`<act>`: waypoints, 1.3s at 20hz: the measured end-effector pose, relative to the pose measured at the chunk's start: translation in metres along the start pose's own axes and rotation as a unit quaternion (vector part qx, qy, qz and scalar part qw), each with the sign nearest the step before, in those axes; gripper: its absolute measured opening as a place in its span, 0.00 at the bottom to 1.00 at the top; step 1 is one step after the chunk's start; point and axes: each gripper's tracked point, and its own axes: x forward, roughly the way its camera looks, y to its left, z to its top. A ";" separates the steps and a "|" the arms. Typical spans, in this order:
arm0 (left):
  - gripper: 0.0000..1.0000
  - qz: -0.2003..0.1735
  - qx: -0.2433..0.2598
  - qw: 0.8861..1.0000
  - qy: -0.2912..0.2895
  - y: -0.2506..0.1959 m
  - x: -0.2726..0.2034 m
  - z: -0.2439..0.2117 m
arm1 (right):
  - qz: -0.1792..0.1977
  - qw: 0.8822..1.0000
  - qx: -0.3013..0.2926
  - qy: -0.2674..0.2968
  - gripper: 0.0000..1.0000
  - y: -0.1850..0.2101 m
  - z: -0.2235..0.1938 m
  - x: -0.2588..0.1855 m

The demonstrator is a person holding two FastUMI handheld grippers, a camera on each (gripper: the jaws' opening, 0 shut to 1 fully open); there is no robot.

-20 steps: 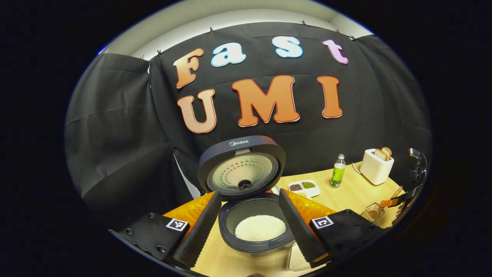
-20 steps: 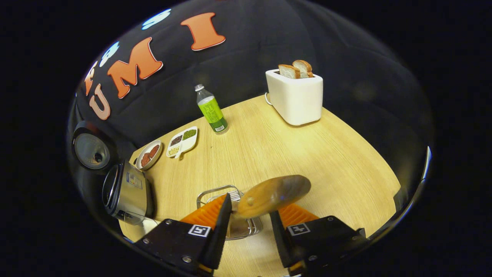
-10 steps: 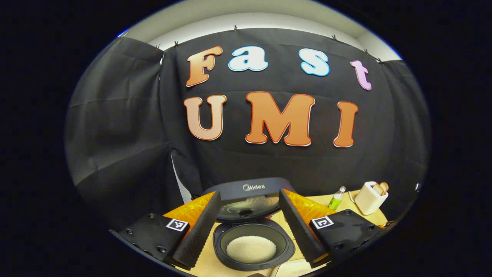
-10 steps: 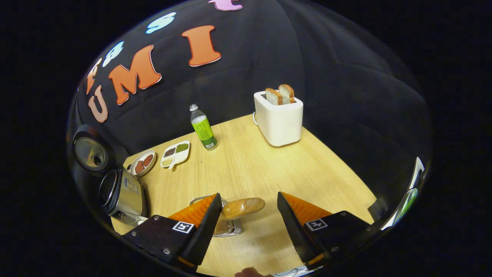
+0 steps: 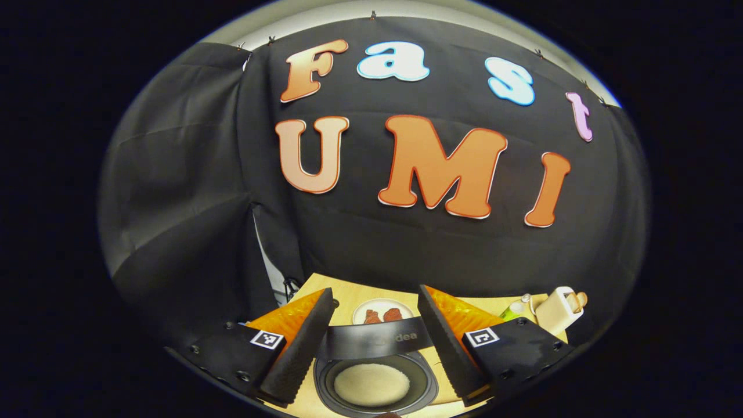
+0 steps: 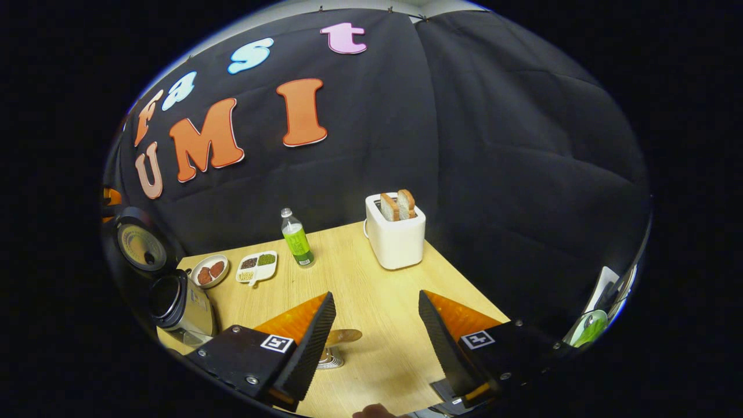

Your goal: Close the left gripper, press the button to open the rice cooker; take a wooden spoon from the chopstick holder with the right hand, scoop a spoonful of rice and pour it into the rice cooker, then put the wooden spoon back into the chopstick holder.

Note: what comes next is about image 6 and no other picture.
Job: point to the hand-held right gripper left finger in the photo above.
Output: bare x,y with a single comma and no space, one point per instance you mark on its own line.
313,342

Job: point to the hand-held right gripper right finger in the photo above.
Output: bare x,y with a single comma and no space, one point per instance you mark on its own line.
444,348

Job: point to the brown wooden spoon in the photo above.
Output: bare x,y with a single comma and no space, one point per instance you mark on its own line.
345,337

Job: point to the dark grey rice cooker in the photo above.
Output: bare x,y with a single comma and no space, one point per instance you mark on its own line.
180,307

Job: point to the white divided dish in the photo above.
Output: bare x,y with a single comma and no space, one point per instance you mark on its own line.
261,271

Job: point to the yellow soybeans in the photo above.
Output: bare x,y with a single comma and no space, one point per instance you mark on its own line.
245,276

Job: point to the green mung beans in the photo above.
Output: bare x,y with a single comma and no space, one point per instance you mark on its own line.
266,259

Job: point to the dark red beans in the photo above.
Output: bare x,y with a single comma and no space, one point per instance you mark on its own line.
249,263

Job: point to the green drink bottle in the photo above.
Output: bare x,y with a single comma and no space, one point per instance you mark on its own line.
298,241

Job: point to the red meat piece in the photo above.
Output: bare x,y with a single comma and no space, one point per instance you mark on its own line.
217,269
204,276

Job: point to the round plate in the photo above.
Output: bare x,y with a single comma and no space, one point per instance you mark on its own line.
200,283

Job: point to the white toaster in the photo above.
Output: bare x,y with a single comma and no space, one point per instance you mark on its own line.
397,244

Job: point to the green round object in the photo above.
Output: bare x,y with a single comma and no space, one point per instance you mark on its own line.
589,328

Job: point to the black backdrop cloth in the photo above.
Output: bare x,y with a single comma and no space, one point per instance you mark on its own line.
493,145

